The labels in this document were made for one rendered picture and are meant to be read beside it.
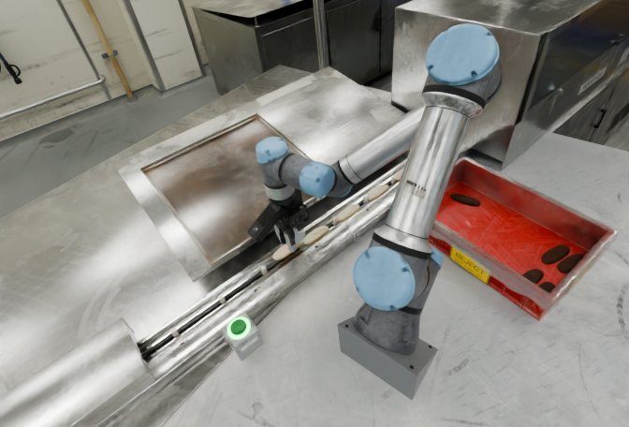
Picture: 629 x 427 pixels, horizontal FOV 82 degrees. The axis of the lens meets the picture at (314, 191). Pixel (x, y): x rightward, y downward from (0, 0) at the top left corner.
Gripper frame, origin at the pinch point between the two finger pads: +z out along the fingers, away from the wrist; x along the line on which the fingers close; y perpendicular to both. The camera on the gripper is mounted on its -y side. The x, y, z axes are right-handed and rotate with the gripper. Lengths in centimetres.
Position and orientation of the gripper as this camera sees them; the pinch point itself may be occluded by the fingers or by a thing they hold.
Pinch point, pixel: (285, 245)
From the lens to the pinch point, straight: 108.9
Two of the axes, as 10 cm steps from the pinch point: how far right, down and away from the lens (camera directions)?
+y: 7.6, -4.8, 4.3
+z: 1.0, 7.5, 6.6
